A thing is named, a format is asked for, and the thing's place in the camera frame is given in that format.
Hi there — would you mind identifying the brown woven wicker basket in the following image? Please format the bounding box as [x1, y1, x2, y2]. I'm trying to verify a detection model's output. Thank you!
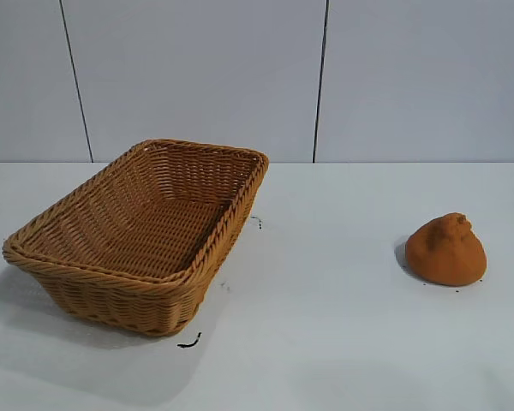
[2, 137, 270, 338]

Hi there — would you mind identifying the small black curved scrap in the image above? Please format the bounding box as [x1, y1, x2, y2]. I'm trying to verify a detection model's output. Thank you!
[176, 331, 202, 348]

